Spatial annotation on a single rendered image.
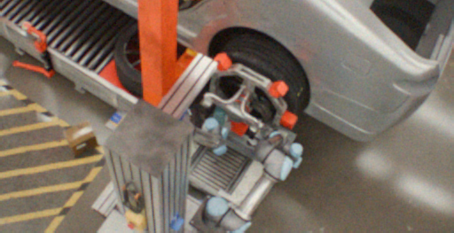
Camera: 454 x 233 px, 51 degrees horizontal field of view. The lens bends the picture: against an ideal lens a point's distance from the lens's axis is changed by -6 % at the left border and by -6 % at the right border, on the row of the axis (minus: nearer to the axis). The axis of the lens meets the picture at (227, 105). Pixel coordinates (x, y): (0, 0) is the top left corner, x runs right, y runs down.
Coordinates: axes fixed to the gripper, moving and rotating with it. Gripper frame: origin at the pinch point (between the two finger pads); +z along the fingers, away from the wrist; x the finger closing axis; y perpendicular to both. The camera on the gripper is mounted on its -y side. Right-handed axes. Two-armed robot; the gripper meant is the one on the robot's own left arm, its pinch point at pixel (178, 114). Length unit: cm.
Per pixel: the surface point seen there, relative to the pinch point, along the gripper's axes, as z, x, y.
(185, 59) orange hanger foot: 31, 53, -1
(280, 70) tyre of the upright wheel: -50, 44, -24
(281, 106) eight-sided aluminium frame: -56, 36, -3
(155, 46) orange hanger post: 4, -8, -55
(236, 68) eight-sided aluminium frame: -25.5, 30.7, -25.4
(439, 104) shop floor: -142, 213, 87
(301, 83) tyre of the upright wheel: -60, 56, -10
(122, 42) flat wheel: 91, 51, -1
